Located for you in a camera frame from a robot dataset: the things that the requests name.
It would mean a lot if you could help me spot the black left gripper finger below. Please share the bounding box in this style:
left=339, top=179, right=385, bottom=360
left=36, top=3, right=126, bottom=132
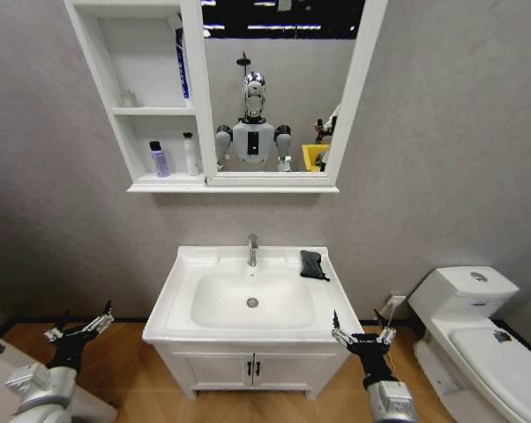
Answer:
left=43, top=310, right=72, bottom=343
left=79, top=300, right=116, bottom=339

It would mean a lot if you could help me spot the white wall socket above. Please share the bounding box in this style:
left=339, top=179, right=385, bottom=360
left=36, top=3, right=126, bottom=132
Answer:
left=384, top=294, right=408, bottom=316

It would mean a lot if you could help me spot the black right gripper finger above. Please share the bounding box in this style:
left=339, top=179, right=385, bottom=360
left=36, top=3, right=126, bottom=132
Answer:
left=373, top=308, right=398, bottom=348
left=331, top=308, right=357, bottom=352

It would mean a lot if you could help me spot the white wall cabinet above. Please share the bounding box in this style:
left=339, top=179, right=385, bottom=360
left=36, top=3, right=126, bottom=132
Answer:
left=64, top=0, right=388, bottom=196

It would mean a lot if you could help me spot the white bottle with black cap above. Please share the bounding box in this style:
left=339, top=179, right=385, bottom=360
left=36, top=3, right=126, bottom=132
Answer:
left=181, top=131, right=201, bottom=177

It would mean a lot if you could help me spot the purple bottle with black cap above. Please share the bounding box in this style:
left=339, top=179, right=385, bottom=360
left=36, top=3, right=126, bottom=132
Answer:
left=148, top=139, right=172, bottom=179

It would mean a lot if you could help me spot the cabinet mirror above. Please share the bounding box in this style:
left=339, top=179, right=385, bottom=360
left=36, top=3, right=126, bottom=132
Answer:
left=200, top=0, right=366, bottom=174

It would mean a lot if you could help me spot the chrome faucet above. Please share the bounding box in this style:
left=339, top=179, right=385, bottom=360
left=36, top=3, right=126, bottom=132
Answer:
left=246, top=233, right=260, bottom=269

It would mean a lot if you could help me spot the white vanity cabinet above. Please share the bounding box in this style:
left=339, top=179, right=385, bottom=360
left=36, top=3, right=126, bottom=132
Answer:
left=153, top=340, right=353, bottom=401

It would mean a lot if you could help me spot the blue and white tube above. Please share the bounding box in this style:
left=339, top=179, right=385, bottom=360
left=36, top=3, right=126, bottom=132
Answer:
left=174, top=26, right=193, bottom=109

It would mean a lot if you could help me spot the dark grey folded towel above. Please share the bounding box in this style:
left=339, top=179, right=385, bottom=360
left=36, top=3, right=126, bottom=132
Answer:
left=299, top=249, right=332, bottom=283

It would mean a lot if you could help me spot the white toilet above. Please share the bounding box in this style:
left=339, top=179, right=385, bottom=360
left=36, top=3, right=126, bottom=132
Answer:
left=407, top=265, right=531, bottom=423

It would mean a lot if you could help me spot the white ceramic washbasin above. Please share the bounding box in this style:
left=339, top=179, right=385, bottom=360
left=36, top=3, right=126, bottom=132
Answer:
left=142, top=244, right=365, bottom=345

